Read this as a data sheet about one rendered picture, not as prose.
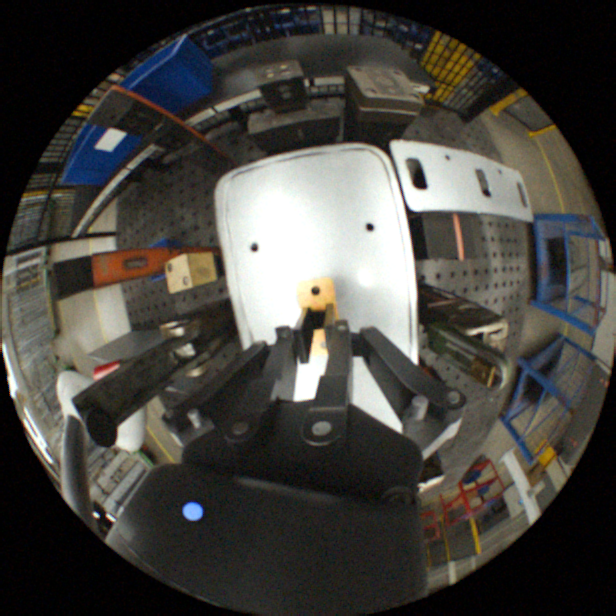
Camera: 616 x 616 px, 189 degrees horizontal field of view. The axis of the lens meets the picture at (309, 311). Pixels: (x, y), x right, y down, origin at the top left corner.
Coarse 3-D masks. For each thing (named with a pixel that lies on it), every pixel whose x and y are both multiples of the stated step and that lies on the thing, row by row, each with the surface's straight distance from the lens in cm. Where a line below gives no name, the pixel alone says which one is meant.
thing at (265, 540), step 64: (192, 448) 8; (384, 448) 7; (128, 512) 5; (192, 512) 3; (256, 512) 3; (320, 512) 3; (384, 512) 4; (192, 576) 3; (256, 576) 3; (320, 576) 3; (384, 576) 4
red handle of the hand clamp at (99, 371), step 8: (184, 344) 24; (192, 344) 24; (176, 352) 24; (184, 352) 24; (192, 352) 24; (120, 360) 27; (128, 360) 26; (176, 360) 24; (96, 368) 29; (104, 368) 28; (112, 368) 27; (96, 376) 29
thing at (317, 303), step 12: (300, 288) 22; (324, 288) 22; (300, 300) 22; (312, 300) 22; (324, 300) 22; (312, 312) 22; (324, 312) 22; (336, 312) 22; (312, 324) 22; (324, 336) 23; (312, 348) 24; (324, 348) 24
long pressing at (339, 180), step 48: (336, 144) 28; (240, 192) 27; (288, 192) 25; (336, 192) 24; (384, 192) 25; (240, 240) 25; (288, 240) 24; (336, 240) 23; (384, 240) 24; (240, 288) 26; (288, 288) 24; (336, 288) 23; (384, 288) 24; (240, 336) 27
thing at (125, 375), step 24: (192, 336) 23; (144, 360) 20; (168, 360) 22; (192, 360) 23; (96, 384) 19; (120, 384) 20; (144, 384) 21; (168, 384) 21; (96, 408) 16; (120, 408) 20; (96, 432) 16
